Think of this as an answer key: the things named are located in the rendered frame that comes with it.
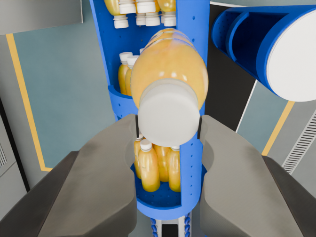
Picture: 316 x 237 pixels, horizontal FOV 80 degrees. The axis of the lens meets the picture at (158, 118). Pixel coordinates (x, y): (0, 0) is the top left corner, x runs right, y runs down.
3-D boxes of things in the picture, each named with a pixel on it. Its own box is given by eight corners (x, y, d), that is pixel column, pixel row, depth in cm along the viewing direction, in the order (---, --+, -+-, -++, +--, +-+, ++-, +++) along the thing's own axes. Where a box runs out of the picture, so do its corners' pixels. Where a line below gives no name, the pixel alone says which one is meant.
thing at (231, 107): (172, 157, 213) (172, 167, 200) (204, 1, 138) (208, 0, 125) (217, 162, 214) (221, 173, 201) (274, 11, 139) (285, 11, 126)
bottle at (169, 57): (138, 47, 29) (98, 94, 13) (176, 18, 27) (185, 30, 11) (163, 83, 32) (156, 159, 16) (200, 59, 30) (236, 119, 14)
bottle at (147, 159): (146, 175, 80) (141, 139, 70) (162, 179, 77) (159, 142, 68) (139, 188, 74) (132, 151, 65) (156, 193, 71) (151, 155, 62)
